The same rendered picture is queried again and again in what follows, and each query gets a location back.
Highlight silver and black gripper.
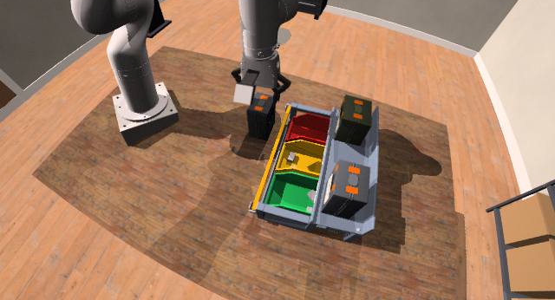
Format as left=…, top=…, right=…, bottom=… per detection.
left=231, top=50, right=291, bottom=105

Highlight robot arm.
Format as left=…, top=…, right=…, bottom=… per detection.
left=71, top=0, right=298, bottom=121

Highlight orange bar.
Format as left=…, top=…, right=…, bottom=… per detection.
left=252, top=106, right=291, bottom=211

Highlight grey metal shelf rack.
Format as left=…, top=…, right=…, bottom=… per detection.
left=249, top=102, right=379, bottom=242

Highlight red open bin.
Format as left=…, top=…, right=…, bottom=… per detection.
left=284, top=113, right=330, bottom=146

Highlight yellow open bin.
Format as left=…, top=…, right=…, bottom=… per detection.
left=275, top=140, right=325, bottom=179

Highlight green bin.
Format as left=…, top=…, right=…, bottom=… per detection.
left=265, top=172, right=319, bottom=216

